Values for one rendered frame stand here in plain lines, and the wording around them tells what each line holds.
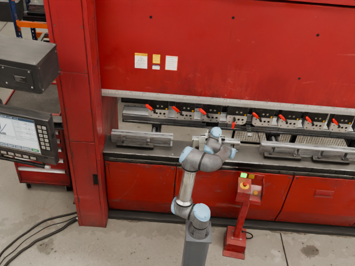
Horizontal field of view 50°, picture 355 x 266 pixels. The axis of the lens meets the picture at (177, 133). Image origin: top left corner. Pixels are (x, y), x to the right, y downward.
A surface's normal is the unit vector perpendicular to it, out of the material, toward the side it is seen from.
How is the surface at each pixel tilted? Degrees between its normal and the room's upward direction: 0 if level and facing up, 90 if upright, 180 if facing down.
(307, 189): 90
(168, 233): 0
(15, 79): 90
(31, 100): 0
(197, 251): 90
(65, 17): 90
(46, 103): 0
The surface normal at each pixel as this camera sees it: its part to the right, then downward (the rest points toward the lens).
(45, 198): 0.07, -0.77
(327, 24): -0.04, 0.64
